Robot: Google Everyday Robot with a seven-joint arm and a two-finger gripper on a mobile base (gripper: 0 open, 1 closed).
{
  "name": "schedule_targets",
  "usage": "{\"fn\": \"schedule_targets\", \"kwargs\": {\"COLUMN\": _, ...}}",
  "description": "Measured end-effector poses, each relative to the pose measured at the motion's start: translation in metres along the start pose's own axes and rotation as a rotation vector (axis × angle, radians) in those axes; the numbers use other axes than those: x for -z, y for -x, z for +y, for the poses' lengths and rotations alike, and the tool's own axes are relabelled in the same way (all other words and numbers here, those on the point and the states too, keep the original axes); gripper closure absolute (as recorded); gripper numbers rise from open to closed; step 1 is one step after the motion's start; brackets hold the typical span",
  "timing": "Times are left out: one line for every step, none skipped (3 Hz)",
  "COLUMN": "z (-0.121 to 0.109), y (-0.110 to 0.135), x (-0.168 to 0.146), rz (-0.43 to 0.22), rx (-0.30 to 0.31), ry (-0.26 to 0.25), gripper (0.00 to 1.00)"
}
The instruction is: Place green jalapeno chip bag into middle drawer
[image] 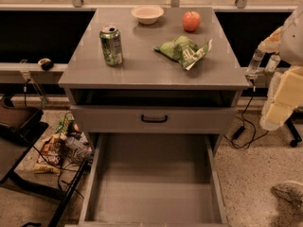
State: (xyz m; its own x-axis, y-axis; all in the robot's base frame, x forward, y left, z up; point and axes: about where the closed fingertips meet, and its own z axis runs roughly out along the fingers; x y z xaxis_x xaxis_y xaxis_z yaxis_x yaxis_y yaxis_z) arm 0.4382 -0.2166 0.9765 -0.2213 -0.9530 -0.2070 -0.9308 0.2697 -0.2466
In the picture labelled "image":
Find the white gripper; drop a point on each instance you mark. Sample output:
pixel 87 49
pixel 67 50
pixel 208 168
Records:
pixel 292 46

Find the green jalapeno chip bag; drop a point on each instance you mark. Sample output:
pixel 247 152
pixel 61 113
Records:
pixel 183 50

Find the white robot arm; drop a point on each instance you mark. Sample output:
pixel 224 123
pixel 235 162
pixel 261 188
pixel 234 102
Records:
pixel 287 40

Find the grey drawer cabinet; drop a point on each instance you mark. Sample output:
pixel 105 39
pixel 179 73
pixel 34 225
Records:
pixel 147 78

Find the open grey bottom drawer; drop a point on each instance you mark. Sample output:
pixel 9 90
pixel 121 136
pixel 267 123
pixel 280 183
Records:
pixel 153 180

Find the closed grey drawer front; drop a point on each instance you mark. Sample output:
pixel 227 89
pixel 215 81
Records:
pixel 126 119

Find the green snack bag on floor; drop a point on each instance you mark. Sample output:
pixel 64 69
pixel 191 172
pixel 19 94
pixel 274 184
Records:
pixel 65 124

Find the brown snack bag on floor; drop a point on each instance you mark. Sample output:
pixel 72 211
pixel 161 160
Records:
pixel 50 156

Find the black wheeled stand leg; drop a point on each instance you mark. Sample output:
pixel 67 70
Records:
pixel 290 125

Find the clear water bottle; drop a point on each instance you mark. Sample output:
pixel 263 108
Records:
pixel 252 69

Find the red apple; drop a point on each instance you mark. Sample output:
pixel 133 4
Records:
pixel 191 20

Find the white paper bowl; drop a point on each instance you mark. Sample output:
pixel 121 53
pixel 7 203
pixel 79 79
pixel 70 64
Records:
pixel 147 15

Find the green soda can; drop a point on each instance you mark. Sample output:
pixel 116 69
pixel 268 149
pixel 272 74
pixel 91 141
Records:
pixel 111 45

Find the crumpled plastic bottle on floor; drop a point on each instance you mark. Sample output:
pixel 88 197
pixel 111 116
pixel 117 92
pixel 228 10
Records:
pixel 77 151

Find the black yellow tape measure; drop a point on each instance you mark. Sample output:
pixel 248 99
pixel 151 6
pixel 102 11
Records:
pixel 46 64

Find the dark brown tray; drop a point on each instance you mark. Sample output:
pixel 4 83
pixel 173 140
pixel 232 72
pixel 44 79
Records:
pixel 15 123

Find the black drawer handle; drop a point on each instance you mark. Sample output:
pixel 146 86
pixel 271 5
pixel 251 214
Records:
pixel 159 119

